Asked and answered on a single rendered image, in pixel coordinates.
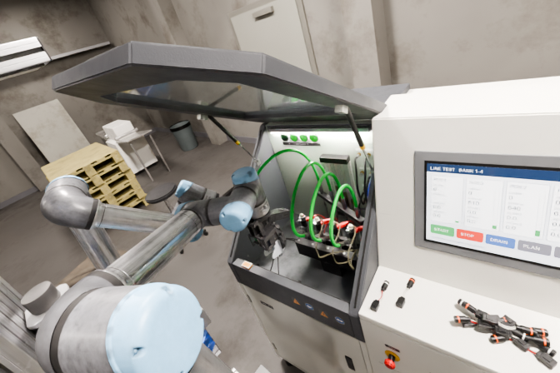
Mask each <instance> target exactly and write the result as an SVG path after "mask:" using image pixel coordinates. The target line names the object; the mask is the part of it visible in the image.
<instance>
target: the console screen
mask: <svg viewBox="0 0 560 373"><path fill-rule="evenodd" d="M414 194H415V246H420V247H424V248H428V249H432V250H435V251H442V252H446V253H450V254H453V255H457V256H464V257H467V258H471V259H475V260H479V261H485V262H489V263H492V264H496V265H500V266H506V267H511V268H514V269H518V270H522V271H528V272H532V273H536V274H539V275H543V276H550V277H553V278H557V279H560V156H544V155H522V154H499V153H476V152H432V151H414Z"/></svg>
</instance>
